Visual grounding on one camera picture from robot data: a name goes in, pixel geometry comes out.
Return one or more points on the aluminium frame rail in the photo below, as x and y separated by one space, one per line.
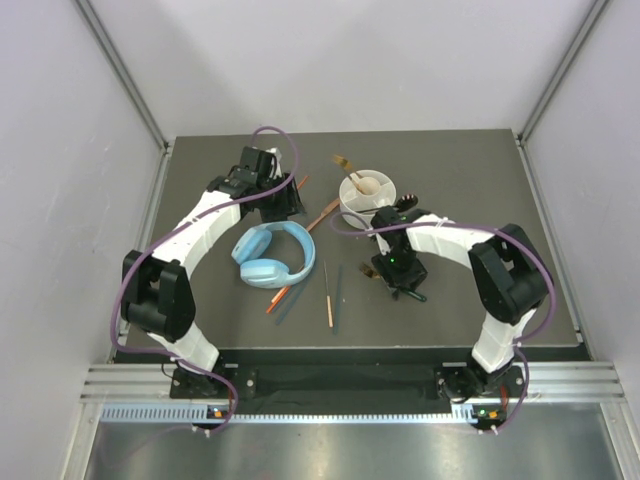
103 39

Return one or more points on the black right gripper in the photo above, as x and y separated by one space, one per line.
414 277

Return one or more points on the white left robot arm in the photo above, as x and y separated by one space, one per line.
156 294

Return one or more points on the dark teal chopstick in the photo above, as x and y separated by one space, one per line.
299 290
338 299

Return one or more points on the orange chopstick under headphones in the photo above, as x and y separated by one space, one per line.
302 181

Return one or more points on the copper utensil beside container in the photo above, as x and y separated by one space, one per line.
325 212

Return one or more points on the grey slotted cable duct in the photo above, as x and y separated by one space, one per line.
178 413

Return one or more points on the white divided round container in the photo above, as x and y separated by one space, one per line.
379 191

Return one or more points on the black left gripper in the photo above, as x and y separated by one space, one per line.
290 204

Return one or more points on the silver copper chopstick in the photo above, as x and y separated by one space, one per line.
328 297

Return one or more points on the light blue headphones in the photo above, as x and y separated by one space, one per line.
267 273

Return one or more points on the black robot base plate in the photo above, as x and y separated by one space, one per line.
316 379

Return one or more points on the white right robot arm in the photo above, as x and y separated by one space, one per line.
510 279

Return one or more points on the black spoon long handle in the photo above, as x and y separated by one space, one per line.
406 202

